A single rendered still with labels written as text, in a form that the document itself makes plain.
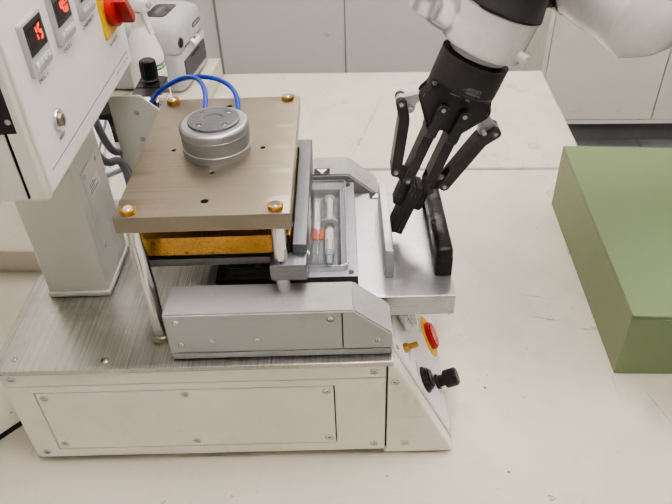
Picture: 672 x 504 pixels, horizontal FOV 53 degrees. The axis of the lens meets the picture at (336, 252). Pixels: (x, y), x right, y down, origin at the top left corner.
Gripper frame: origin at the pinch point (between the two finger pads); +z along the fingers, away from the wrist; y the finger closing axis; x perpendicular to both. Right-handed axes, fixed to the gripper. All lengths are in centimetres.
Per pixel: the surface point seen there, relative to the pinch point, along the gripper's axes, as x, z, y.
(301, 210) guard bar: -5.2, 1.4, -12.7
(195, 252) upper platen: -10.4, 7.0, -23.0
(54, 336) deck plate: -12.3, 23.5, -36.6
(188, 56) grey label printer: 88, 30, -37
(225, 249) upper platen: -10.4, 5.6, -20.0
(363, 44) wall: 239, 67, 25
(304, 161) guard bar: 5.8, 1.4, -12.8
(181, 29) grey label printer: 87, 23, -40
